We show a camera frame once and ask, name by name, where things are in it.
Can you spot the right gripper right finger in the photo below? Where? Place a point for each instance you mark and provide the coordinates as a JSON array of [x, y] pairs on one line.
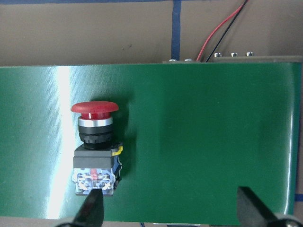
[[251, 211]]

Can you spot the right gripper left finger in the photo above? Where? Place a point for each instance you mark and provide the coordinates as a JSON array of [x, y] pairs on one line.
[[91, 213]]

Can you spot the red push button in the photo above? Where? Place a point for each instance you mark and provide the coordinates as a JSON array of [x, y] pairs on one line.
[[96, 162]]

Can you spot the green conveyor belt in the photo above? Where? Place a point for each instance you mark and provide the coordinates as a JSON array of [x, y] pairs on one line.
[[192, 134]]

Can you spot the brown paper table cover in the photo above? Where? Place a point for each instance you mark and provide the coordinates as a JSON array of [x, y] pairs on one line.
[[103, 33]]

